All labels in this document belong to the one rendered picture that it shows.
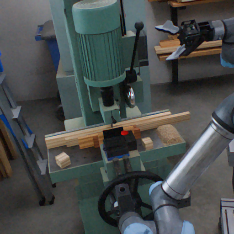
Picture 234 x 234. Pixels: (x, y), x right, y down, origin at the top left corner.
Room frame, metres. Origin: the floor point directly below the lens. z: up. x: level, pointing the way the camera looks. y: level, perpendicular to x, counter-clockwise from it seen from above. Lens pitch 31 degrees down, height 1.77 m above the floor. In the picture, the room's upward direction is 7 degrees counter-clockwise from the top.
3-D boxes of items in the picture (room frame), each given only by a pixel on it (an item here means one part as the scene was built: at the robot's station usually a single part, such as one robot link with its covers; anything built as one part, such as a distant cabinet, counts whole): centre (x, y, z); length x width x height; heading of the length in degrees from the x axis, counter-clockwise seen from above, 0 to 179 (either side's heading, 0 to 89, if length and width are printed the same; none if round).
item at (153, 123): (1.29, -0.05, 0.92); 0.60 x 0.02 x 0.04; 99
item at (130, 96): (1.43, -0.08, 1.02); 0.12 x 0.03 x 0.12; 9
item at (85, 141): (1.23, 0.06, 0.93); 0.24 x 0.01 x 0.06; 99
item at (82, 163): (1.17, 0.02, 0.87); 0.61 x 0.30 x 0.06; 99
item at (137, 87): (1.48, -0.10, 1.02); 0.09 x 0.07 x 0.12; 99
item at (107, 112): (1.30, 0.02, 1.03); 0.14 x 0.07 x 0.09; 9
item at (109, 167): (1.09, 0.00, 0.92); 0.15 x 0.13 x 0.09; 99
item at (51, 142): (1.30, 0.04, 0.93); 0.60 x 0.02 x 0.05; 99
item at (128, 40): (1.51, -0.10, 1.23); 0.09 x 0.08 x 0.15; 9
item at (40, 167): (1.93, 0.67, 0.58); 0.27 x 0.25 x 1.16; 91
